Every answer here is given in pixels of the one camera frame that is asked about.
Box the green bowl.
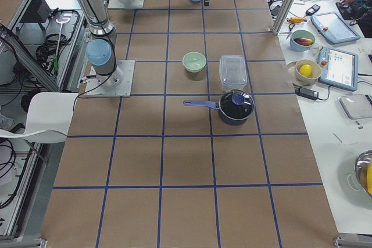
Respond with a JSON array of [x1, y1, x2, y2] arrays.
[[182, 52, 206, 73]]

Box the blue bowl with fruit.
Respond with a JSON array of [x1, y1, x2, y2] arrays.
[[289, 30, 316, 52]]

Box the cream bowl with lemon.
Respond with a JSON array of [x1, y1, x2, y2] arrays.
[[295, 59, 321, 85]]

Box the clear plastic food container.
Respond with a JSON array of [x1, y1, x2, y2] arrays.
[[219, 55, 248, 91]]

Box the scissors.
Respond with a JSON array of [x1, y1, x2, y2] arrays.
[[287, 23, 296, 38]]

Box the yellow orange tool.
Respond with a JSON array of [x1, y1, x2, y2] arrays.
[[286, 17, 307, 24]]

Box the dark blue saucepan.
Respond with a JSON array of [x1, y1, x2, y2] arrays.
[[183, 89, 255, 125]]

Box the black power adapter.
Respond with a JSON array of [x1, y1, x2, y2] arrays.
[[295, 87, 319, 100]]

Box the blue teach pendant tablet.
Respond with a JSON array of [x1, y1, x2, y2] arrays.
[[317, 47, 359, 92]]

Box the white chair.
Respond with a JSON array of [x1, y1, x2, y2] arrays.
[[1, 92, 78, 144]]

